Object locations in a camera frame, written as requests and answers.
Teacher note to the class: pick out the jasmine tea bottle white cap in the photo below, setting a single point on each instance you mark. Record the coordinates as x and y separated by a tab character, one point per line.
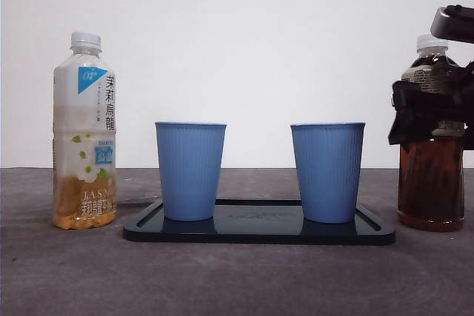
83	138

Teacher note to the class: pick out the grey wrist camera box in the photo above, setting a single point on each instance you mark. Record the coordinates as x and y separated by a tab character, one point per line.
453	25

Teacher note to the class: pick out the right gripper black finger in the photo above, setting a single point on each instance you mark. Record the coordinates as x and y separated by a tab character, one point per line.
414	109

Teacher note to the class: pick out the blue ribbed cup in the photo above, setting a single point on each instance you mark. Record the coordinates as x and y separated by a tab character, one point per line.
327	171
189	171

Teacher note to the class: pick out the dark blue rectangular tray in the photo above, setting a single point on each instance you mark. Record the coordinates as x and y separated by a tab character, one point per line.
259	232

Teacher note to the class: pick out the dark tea bottle white cap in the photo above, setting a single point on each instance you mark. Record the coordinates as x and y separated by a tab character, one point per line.
429	183

